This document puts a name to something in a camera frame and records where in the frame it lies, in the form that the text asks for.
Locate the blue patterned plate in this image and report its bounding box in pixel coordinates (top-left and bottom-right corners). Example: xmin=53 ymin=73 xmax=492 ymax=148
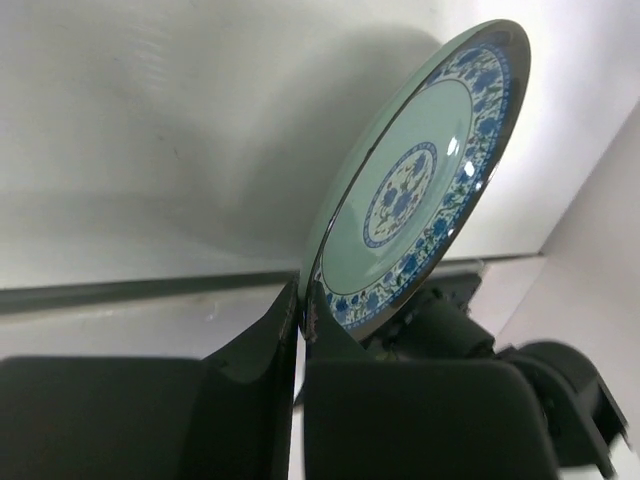
xmin=298 ymin=19 xmax=531 ymax=338

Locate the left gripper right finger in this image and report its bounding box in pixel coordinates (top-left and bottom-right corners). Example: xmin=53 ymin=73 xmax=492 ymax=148
xmin=303 ymin=283 xmax=559 ymax=479

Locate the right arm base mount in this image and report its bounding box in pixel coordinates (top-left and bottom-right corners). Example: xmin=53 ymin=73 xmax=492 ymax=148
xmin=420 ymin=263 xmax=484 ymax=313

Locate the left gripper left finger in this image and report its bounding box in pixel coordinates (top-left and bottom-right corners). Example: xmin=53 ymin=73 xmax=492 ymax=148
xmin=1 ymin=280 xmax=300 ymax=479

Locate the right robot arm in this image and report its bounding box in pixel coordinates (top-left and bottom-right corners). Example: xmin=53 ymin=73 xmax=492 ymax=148
xmin=361 ymin=275 xmax=628 ymax=479

